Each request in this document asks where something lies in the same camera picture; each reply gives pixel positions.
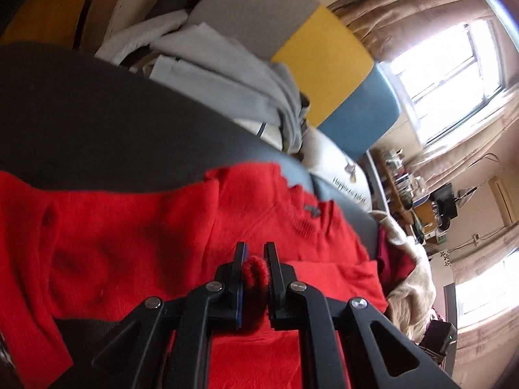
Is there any grey yellow blue chair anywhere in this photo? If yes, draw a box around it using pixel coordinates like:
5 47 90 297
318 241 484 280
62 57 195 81
144 0 402 163

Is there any dark red garment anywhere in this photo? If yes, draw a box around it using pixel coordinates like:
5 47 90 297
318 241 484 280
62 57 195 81
375 225 418 296

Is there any wooden desk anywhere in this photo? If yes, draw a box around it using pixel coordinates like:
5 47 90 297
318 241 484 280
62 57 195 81
371 148 451 248

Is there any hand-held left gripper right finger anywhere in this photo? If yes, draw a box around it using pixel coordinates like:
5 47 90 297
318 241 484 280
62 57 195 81
263 242 465 389

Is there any small bright window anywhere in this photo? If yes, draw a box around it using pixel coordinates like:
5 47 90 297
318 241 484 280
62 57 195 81
454 255 519 325

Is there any wall air conditioner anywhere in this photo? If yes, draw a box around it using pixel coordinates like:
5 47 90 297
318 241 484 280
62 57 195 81
489 176 519 228

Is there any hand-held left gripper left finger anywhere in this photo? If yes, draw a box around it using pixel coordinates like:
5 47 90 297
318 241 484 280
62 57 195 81
92 242 249 389

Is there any orange cabinet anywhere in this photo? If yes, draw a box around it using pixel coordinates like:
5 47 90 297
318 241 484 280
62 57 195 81
0 0 106 45

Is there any beige patterned curtain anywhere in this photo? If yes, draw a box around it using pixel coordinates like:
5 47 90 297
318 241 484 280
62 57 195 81
448 231 519 373
405 89 519 179
328 0 487 61

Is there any large bright window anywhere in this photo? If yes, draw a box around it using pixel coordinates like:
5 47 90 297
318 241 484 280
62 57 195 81
379 18 505 148

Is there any grey garment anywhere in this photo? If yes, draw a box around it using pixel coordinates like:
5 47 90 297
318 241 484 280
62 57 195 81
95 10 311 155

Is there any black monitor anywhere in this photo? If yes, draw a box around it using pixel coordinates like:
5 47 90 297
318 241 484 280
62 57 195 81
432 182 459 219

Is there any cream fuzzy garment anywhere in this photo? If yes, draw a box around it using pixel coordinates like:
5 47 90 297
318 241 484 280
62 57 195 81
367 208 436 341

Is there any white printed cushion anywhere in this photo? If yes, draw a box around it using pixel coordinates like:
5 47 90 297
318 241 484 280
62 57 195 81
233 117 374 213

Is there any red knit sweater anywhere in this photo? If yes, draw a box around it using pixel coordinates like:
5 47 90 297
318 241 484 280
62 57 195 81
0 162 390 389

